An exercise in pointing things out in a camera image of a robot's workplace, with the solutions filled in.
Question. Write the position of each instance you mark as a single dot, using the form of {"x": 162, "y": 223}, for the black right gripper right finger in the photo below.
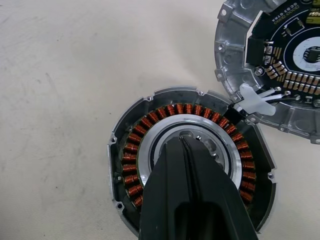
{"x": 220, "y": 200}

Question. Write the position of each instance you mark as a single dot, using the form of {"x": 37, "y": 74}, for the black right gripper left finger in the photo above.
{"x": 165, "y": 190}

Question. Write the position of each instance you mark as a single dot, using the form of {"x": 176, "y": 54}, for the silver motor lid circuit board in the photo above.
{"x": 232, "y": 45}

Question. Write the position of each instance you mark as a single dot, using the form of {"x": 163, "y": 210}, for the silver motor housing copper coils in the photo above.
{"x": 132, "y": 147}

